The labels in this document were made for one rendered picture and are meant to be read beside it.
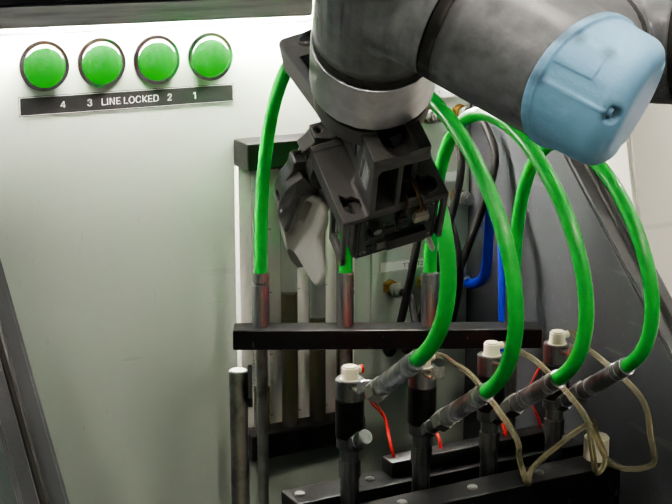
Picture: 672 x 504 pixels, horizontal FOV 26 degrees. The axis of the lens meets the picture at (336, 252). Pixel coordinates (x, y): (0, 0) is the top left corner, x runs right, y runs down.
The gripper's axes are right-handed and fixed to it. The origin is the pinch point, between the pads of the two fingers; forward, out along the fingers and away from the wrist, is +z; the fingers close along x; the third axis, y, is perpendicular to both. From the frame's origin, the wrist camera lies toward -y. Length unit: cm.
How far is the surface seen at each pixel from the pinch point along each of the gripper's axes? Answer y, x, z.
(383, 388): 0.4, 4.3, 28.1
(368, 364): -19, 12, 65
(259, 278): -22.2, 0.0, 43.2
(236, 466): 2.9, -10.3, 28.7
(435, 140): -36, 26, 48
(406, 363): 1.2, 5.8, 22.7
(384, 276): -26, 16, 57
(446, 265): -1.4, 9.5, 12.2
